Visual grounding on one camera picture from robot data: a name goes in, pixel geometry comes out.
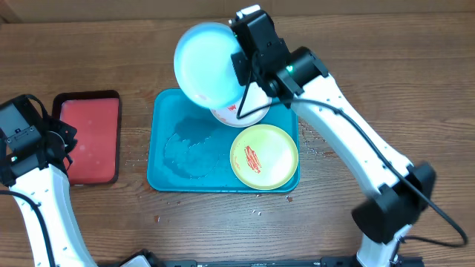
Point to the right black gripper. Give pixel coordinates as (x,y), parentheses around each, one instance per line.
(240,67)

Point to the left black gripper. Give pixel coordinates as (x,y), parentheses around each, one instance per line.
(68,132)

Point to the white plate with red stain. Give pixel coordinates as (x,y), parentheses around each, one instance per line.
(255,98)

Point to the light blue plate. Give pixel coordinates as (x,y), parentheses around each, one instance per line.
(203,65)

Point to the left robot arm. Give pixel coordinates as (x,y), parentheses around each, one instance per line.
(43,154)

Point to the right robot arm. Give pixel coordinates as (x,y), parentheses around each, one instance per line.
(397,191)

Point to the dark red tray with water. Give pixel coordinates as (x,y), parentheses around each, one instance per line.
(96,116)

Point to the teal plastic serving tray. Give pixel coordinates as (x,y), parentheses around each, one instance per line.
(190,150)

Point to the yellow-green plate with red stain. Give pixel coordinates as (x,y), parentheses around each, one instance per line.
(264,157)

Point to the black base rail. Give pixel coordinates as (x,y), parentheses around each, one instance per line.
(323,262)

